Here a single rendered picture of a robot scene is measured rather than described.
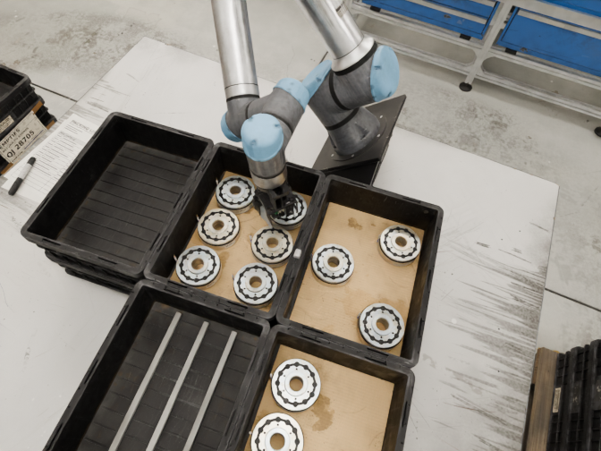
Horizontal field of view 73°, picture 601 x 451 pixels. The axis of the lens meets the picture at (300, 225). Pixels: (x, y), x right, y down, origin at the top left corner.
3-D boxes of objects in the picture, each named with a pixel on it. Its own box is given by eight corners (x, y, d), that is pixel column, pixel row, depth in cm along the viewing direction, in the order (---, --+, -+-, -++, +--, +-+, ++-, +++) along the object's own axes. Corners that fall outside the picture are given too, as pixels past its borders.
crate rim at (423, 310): (325, 178, 104) (327, 172, 102) (441, 212, 101) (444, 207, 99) (273, 324, 85) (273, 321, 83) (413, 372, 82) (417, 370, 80)
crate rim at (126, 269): (114, 115, 111) (112, 109, 109) (217, 146, 108) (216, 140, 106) (21, 239, 92) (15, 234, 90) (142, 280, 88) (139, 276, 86)
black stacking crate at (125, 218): (126, 140, 119) (113, 112, 109) (221, 168, 116) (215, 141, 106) (44, 257, 100) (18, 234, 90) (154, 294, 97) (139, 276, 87)
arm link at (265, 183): (242, 157, 83) (278, 141, 85) (246, 170, 87) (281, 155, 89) (258, 185, 80) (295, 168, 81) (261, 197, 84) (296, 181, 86)
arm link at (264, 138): (290, 114, 73) (271, 150, 70) (294, 151, 83) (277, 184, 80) (250, 103, 75) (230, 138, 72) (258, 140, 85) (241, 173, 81)
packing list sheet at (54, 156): (69, 112, 137) (68, 111, 137) (126, 135, 134) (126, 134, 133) (-5, 184, 122) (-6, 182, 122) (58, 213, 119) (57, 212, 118)
